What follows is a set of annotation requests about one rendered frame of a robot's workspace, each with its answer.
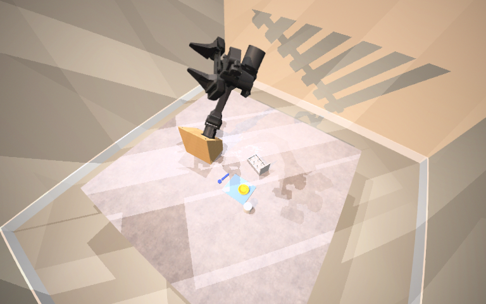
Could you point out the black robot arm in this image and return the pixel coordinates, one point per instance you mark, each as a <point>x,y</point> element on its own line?
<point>249,70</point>

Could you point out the light blue flat mat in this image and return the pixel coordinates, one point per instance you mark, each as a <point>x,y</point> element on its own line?
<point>232,186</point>

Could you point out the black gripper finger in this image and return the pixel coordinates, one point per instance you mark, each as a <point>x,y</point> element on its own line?
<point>207,81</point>
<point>204,49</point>

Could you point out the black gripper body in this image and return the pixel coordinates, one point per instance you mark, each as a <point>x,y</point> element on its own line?
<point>219,89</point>

